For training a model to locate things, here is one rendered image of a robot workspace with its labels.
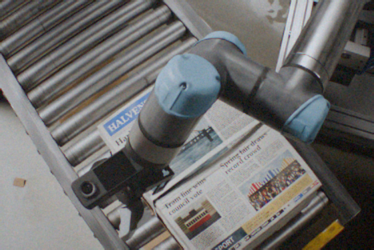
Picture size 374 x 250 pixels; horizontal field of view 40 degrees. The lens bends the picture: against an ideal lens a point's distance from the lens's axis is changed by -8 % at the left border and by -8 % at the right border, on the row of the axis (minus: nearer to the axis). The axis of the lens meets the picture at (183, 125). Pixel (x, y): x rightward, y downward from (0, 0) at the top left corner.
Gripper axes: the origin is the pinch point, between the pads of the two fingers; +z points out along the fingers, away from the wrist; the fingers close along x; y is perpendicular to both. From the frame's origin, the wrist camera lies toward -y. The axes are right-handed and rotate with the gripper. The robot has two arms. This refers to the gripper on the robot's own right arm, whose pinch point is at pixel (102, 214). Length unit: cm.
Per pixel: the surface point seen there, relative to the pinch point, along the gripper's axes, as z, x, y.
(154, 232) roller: 26.1, -1.4, 24.1
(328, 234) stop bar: 8, -28, 50
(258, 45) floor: 50, 50, 138
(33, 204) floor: 109, 50, 40
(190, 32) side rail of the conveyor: 6, 35, 57
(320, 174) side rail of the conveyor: 5, -15, 58
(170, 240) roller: 25.0, -5.3, 25.4
